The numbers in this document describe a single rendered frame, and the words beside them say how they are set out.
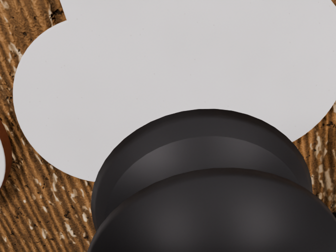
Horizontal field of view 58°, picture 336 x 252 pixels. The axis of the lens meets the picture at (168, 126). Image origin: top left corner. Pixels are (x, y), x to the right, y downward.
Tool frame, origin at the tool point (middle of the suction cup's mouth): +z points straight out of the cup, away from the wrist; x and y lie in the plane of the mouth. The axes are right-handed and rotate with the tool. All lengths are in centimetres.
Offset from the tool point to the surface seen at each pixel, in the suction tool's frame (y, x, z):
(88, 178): 4.7, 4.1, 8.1
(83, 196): 5.5, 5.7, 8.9
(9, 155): 8.5, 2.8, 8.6
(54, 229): 7.5, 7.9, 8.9
